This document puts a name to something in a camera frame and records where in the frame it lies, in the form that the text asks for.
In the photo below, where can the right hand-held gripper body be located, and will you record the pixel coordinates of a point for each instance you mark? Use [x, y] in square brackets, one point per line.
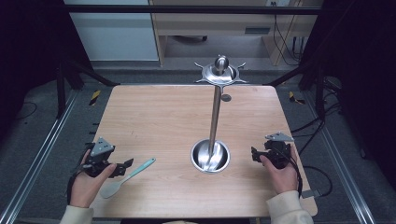
[277, 152]

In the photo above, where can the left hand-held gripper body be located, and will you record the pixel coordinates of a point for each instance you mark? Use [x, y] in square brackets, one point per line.
[101, 147]

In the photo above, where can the teal silicone spatula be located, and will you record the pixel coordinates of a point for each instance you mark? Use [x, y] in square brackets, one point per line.
[115, 186]

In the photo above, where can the stainless steel utensil rack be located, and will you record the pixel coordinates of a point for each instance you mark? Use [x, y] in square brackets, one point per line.
[214, 124]

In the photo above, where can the person's right hand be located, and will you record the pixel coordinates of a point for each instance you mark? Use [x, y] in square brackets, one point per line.
[285, 179]

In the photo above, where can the person's left hand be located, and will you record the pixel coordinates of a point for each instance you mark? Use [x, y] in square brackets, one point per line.
[85, 189]

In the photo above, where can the yellow black tape strip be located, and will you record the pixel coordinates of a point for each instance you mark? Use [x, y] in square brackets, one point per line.
[95, 97]
[294, 98]

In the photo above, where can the small grey round disc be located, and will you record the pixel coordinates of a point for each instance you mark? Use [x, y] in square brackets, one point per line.
[226, 97]

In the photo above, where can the white cabinet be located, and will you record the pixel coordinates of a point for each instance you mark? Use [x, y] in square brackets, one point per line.
[115, 34]

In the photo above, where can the dark curtain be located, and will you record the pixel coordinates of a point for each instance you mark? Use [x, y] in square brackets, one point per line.
[364, 62]
[28, 46]

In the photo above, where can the light wooden desk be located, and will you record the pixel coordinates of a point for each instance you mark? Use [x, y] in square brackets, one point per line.
[218, 26]

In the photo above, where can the aluminium floor rail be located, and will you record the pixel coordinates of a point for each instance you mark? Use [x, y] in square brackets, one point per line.
[40, 149]
[342, 158]

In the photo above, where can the black frame strut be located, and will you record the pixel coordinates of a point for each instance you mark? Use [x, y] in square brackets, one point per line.
[60, 90]
[320, 93]

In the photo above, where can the black horizontal frame bar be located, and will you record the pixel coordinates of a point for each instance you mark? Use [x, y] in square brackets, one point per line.
[186, 9]

